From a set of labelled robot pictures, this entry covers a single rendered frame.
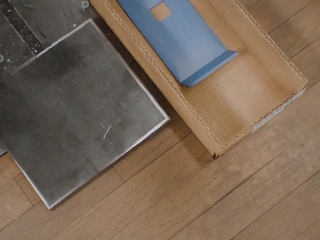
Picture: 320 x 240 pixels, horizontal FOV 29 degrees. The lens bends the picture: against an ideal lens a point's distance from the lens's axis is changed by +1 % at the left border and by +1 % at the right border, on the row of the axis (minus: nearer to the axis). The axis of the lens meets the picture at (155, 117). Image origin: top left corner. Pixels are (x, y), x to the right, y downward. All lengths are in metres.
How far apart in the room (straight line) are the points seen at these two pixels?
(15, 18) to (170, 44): 0.19
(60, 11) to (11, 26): 0.06
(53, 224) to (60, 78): 0.17
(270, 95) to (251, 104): 0.02
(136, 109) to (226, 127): 0.11
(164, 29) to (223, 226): 0.24
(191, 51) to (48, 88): 0.17
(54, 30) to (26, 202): 0.21
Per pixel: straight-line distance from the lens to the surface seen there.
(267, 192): 0.71
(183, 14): 0.76
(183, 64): 0.73
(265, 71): 0.74
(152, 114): 0.70
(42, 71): 0.73
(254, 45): 0.73
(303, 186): 0.72
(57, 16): 0.78
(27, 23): 0.78
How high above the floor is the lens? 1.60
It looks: 75 degrees down
